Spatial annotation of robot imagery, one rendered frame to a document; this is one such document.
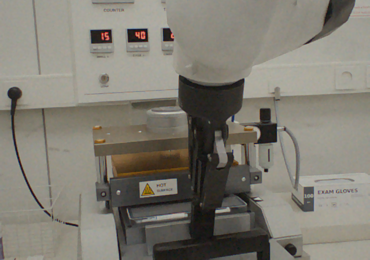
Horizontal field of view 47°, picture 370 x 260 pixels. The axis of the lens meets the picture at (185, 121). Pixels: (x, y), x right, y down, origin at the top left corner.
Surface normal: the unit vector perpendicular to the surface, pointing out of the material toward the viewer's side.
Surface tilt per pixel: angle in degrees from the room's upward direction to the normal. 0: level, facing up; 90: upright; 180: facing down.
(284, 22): 121
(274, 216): 41
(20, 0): 90
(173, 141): 90
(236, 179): 90
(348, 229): 90
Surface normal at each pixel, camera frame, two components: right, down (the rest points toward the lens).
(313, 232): 0.08, 0.14
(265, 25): -0.03, 0.66
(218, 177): 0.20, 0.65
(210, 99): -0.08, 0.45
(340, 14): 0.70, 0.56
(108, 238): 0.11, -0.67
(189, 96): -0.67, 0.32
